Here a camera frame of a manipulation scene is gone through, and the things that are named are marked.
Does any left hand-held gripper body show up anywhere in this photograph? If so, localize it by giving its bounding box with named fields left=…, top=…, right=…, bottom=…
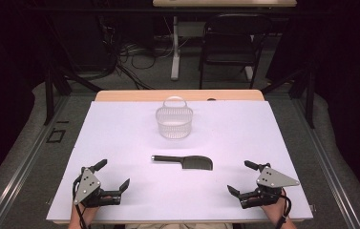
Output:
left=73, top=166, right=123, bottom=209

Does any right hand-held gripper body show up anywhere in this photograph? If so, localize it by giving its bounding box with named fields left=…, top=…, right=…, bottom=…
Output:
left=239, top=163, right=301, bottom=210

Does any white plastic mesh basket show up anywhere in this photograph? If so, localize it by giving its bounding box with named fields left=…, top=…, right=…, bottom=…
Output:
left=155, top=95, right=195, bottom=140

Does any person's left hand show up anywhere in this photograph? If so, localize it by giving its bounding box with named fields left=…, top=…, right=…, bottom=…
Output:
left=71, top=195, right=114, bottom=221

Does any person's right hand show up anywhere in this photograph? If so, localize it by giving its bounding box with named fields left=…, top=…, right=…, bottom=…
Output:
left=261, top=190, right=288, bottom=224

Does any white table mat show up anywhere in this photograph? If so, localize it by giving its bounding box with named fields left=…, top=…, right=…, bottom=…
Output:
left=46, top=100, right=314, bottom=222

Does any wooden table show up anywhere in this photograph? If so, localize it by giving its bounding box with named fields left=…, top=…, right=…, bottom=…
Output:
left=45, top=89, right=314, bottom=225

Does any black metal stand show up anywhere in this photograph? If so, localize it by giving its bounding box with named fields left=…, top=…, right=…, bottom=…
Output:
left=261, top=61, right=317, bottom=130
left=43, top=58, right=104, bottom=127

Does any black folding chair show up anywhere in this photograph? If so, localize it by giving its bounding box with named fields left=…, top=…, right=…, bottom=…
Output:
left=198, top=12, right=273, bottom=91

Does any white-legged desk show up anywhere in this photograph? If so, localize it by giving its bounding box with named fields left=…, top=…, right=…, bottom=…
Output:
left=152, top=0, right=298, bottom=81

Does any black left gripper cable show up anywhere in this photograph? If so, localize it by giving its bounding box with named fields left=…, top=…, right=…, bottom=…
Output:
left=72, top=176, right=90, bottom=229

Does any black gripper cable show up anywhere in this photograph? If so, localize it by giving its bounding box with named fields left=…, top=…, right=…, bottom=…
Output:
left=72, top=176, right=90, bottom=229
left=274, top=188, right=293, bottom=229

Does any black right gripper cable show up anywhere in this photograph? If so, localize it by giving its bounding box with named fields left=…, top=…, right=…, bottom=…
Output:
left=274, top=188, right=293, bottom=229

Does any aluminium floor rail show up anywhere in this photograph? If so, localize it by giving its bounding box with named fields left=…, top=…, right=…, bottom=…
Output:
left=290, top=94, right=360, bottom=229
left=0, top=94, right=71, bottom=229

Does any bundle of floor cables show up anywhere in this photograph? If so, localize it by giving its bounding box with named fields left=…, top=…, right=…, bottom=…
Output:
left=102, top=17, right=157, bottom=91

